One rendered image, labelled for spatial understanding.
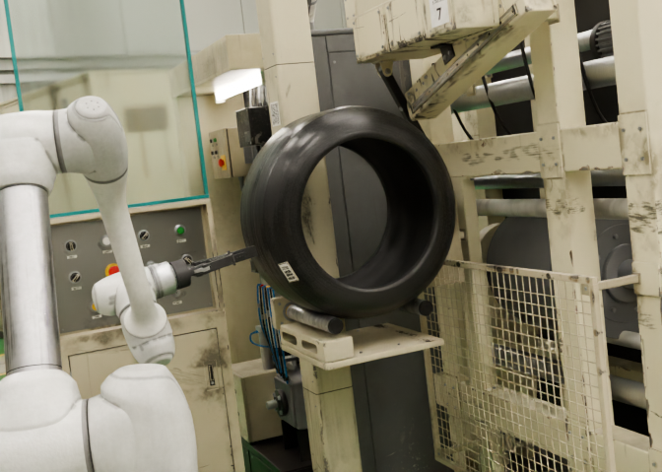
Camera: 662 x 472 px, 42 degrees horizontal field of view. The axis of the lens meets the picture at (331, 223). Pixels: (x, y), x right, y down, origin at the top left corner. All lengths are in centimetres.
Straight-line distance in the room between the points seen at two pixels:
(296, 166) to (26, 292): 87
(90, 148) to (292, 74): 103
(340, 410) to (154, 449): 129
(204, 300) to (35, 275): 126
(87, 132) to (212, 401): 136
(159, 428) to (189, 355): 130
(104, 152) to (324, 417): 130
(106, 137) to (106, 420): 57
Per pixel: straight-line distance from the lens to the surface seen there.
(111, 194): 196
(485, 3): 232
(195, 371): 291
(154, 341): 216
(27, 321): 171
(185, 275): 231
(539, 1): 229
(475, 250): 292
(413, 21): 245
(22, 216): 179
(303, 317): 253
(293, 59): 273
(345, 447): 287
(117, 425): 161
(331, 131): 234
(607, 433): 225
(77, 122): 182
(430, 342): 250
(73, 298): 286
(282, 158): 232
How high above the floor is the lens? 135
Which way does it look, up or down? 4 degrees down
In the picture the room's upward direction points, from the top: 7 degrees counter-clockwise
